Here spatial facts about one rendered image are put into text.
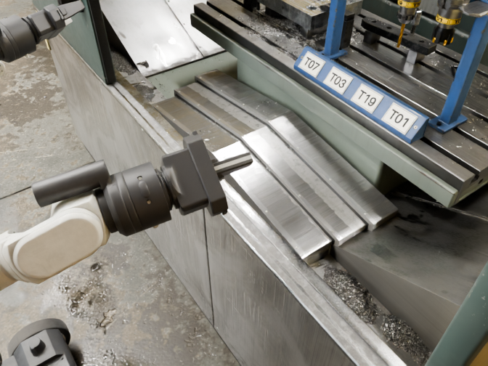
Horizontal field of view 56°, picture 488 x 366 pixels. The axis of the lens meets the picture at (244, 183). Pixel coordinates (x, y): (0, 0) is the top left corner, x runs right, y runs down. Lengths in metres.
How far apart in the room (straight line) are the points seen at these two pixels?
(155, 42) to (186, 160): 1.48
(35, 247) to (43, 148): 2.17
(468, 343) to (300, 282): 0.42
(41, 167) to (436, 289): 2.11
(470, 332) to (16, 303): 1.76
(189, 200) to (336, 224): 0.65
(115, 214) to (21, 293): 1.52
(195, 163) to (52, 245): 0.21
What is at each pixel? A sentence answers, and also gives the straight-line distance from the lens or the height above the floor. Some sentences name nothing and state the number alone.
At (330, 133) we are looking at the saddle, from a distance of 1.39.
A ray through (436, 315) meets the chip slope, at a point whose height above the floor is 0.75.
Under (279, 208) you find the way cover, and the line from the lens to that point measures 1.23.
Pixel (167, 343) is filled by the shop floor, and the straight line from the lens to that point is 1.83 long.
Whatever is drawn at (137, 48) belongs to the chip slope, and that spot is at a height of 0.69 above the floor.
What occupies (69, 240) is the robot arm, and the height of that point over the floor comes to 1.16.
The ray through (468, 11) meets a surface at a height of 1.22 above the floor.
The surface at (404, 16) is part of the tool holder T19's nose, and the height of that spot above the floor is 1.15.
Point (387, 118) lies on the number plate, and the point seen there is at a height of 0.92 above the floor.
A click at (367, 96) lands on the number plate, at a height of 0.94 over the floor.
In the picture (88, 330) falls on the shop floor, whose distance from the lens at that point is 1.92.
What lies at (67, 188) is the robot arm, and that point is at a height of 1.20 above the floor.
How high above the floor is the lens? 1.61
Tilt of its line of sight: 44 degrees down
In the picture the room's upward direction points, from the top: straight up
